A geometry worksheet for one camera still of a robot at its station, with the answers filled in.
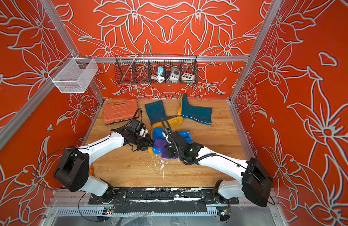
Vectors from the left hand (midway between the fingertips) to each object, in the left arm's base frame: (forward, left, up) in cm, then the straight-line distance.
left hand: (156, 144), depth 84 cm
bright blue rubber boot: (+10, 0, -3) cm, 11 cm away
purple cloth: (-3, -4, +7) cm, 9 cm away
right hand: (-2, -6, +4) cm, 8 cm away
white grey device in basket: (+39, -9, +24) cm, 47 cm away
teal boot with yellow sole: (+30, +5, -4) cm, 31 cm away
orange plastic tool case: (+29, +33, -3) cm, 45 cm away
